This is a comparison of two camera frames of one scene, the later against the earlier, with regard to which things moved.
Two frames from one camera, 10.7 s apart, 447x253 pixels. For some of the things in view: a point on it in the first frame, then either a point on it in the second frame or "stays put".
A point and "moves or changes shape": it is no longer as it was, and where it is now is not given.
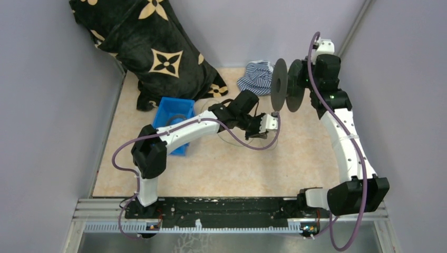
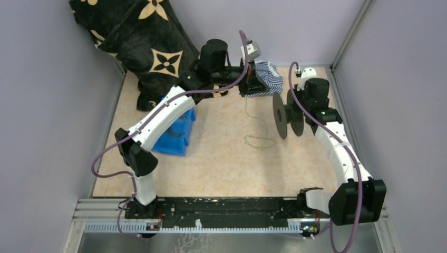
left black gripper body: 252,126 to 245,84
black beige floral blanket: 147,39 stays put
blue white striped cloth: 258,78 stays put
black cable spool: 288,85 to 290,113
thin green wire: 238,145 moves or changes shape
